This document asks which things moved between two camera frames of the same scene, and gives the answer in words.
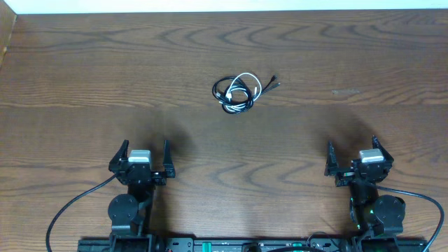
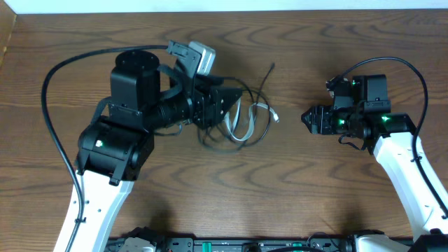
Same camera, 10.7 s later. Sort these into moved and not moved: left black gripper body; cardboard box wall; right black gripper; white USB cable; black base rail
Moved: right black gripper; white USB cable; left black gripper body
Not moved: black base rail; cardboard box wall
